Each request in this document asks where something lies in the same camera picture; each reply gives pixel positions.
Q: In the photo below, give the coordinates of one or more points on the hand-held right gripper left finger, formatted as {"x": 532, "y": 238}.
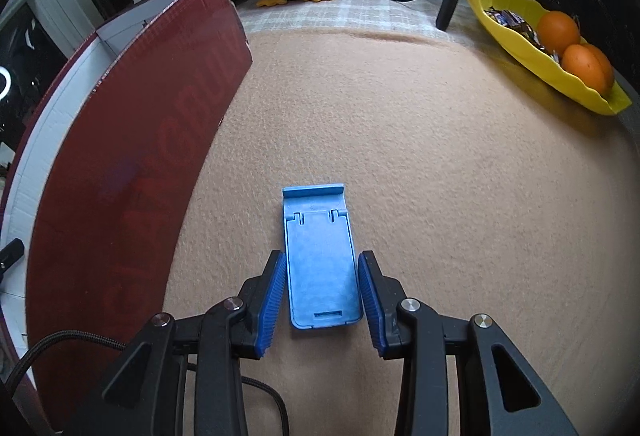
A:
{"x": 267, "y": 311}

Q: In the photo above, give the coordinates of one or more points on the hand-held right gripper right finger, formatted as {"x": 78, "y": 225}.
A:
{"x": 372, "y": 311}

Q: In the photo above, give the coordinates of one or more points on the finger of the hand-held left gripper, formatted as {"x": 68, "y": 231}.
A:
{"x": 11, "y": 255}

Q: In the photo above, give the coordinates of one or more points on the blue phone stand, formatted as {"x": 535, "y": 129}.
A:
{"x": 320, "y": 261}

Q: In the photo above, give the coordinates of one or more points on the white cardboard box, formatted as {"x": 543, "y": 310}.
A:
{"x": 125, "y": 176}

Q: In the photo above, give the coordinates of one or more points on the checked cloth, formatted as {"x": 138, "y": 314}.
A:
{"x": 390, "y": 16}

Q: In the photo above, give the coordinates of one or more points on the yellow fruit dish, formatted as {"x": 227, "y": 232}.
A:
{"x": 530, "y": 56}

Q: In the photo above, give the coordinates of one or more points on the orange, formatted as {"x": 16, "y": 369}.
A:
{"x": 582, "y": 66}
{"x": 558, "y": 33}
{"x": 605, "y": 66}

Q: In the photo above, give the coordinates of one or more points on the pile of wrapped candies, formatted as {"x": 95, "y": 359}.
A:
{"x": 510, "y": 18}

